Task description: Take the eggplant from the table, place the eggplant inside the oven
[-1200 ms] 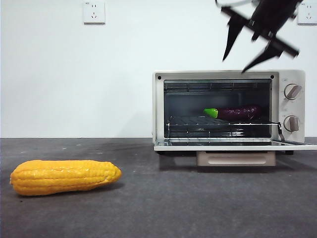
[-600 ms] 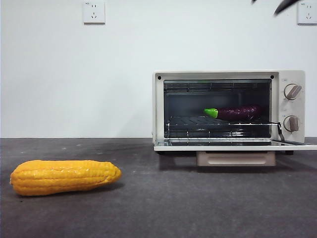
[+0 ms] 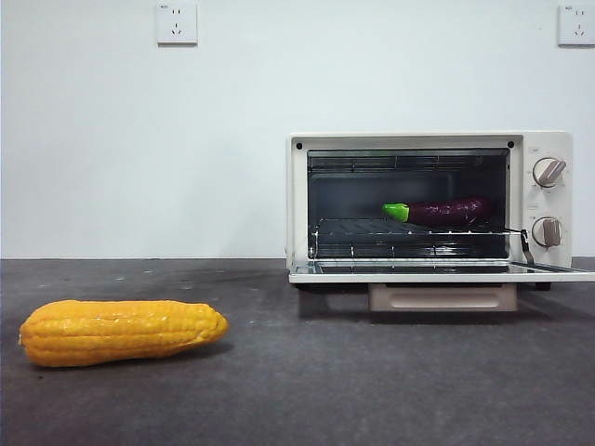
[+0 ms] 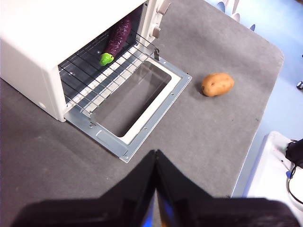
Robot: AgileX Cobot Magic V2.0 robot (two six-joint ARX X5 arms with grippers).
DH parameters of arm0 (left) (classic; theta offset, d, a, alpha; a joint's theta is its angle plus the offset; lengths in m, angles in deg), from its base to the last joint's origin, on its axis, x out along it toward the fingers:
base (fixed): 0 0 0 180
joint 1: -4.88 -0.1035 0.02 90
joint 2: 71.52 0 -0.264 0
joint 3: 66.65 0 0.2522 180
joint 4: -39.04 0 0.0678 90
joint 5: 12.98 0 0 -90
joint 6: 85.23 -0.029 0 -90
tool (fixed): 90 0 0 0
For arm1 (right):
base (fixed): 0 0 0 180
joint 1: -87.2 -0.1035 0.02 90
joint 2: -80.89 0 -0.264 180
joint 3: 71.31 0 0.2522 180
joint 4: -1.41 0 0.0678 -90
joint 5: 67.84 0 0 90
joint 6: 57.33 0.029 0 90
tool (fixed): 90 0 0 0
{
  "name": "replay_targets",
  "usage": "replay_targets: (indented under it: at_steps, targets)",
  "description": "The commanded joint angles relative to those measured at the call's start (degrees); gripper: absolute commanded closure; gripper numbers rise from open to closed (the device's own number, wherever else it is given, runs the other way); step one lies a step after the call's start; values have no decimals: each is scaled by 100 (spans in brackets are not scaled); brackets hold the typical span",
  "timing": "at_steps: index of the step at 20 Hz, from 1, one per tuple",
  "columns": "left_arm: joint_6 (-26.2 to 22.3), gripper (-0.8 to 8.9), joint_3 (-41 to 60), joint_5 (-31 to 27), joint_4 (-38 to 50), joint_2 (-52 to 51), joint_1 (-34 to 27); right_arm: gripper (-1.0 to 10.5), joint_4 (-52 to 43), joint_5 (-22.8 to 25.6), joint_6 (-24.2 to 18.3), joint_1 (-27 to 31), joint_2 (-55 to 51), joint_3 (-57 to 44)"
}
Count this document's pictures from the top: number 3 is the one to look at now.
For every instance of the beige timer knob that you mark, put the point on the beige timer knob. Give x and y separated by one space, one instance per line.
547 231

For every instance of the white toaster oven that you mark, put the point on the white toaster oven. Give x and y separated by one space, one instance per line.
298 209

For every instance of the yellow corn cob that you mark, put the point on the yellow corn cob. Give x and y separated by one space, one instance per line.
116 334

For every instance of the white wall socket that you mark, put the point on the white wall socket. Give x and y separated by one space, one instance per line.
176 23
576 23

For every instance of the metal door link arm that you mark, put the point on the metal door link arm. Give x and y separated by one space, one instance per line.
526 246

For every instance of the beige temperature knob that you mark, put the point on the beige temperature knob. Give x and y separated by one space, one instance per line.
547 173

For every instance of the purple eggplant green stem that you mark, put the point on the purple eggplant green stem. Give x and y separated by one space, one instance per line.
446 211

